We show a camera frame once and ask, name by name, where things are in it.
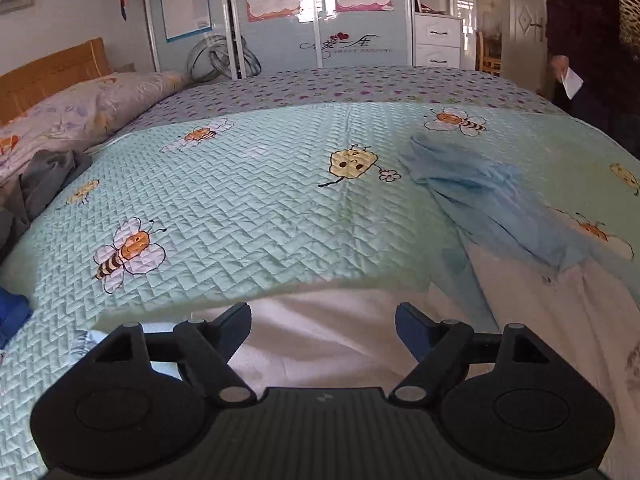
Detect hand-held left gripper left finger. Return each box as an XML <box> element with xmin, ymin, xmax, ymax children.
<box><xmin>94</xmin><ymin>302</ymin><xmax>257</xmax><ymax>406</ymax></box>

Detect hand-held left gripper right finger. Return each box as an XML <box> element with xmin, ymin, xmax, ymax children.
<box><xmin>389</xmin><ymin>302</ymin><xmax>552</xmax><ymax>406</ymax></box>

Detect grey clothes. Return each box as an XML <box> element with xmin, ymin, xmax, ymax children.
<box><xmin>0</xmin><ymin>150</ymin><xmax>94</xmax><ymax>262</ymax></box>

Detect green quilted bee bedspread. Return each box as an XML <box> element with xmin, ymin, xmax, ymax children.
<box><xmin>0</xmin><ymin>102</ymin><xmax>640</xmax><ymax>480</ymax></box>

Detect blue cloth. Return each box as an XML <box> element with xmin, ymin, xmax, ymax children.
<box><xmin>0</xmin><ymin>287</ymin><xmax>34</xmax><ymax>352</ymax></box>

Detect purple floral bed sheet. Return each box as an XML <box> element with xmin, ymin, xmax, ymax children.
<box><xmin>85</xmin><ymin>65</ymin><xmax>567</xmax><ymax>154</ymax></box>

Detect floral pillow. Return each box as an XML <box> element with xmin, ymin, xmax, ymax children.
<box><xmin>0</xmin><ymin>71</ymin><xmax>194</xmax><ymax>187</ymax></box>

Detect coiled hoops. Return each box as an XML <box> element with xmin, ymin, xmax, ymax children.
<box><xmin>187</xmin><ymin>34</ymin><xmax>261</xmax><ymax>81</ymax></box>

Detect wooden chair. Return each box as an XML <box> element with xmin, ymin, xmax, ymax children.
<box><xmin>477</xmin><ymin>32</ymin><xmax>504</xmax><ymax>79</ymax></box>

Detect white wardrobe with sliding doors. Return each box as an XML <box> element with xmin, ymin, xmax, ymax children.
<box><xmin>140</xmin><ymin>0</ymin><xmax>466</xmax><ymax>82</ymax></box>

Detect white drawer unit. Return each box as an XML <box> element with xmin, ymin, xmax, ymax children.
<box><xmin>412</xmin><ymin>12</ymin><xmax>464</xmax><ymax>69</ymax></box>

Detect white paper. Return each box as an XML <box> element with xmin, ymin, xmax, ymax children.
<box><xmin>561</xmin><ymin>66</ymin><xmax>585</xmax><ymax>101</ymax></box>

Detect wooden headboard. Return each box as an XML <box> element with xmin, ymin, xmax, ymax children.
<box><xmin>0</xmin><ymin>37</ymin><xmax>114</xmax><ymax>127</ymax></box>

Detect white door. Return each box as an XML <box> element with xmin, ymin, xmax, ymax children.
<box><xmin>502</xmin><ymin>0</ymin><xmax>549</xmax><ymax>94</ymax></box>

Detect blue bordered wall poster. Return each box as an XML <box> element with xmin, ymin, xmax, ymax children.
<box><xmin>159</xmin><ymin>0</ymin><xmax>214</xmax><ymax>44</ymax></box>

